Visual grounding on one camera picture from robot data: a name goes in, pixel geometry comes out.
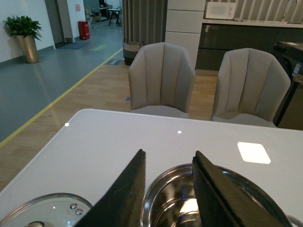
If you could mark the white microwave oven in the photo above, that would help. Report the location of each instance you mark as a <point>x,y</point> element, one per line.
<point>220,10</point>

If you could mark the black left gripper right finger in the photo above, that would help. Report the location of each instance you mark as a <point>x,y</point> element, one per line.
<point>221,203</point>

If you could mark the woven basket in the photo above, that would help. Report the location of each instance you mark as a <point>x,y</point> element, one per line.
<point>130,50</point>

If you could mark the glass pot lid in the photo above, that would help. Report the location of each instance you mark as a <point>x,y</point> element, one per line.
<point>51,210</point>

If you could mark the white electric cooking pot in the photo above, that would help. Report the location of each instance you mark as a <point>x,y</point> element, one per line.
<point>170,200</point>

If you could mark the beige upholstered chair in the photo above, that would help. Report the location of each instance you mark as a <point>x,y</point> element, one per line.
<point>161,80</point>
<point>251,85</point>

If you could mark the green potted plant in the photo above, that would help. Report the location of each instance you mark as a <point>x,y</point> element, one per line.
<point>23,26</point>

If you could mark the gold plant pot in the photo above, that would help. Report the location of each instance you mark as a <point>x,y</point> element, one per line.
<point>28,48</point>

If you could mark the left beige upholstered chair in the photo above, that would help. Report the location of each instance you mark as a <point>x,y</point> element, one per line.
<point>161,80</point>

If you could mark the white pillar cabinet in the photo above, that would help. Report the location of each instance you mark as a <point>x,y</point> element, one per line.
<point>184,23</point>

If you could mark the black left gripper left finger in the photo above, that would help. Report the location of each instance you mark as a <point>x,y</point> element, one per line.
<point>122,204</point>

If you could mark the dark kitchen counter cabinet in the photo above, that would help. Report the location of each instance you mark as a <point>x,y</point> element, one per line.
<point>217,39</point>

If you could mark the right beige upholstered chair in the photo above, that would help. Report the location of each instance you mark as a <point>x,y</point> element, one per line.
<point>251,85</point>

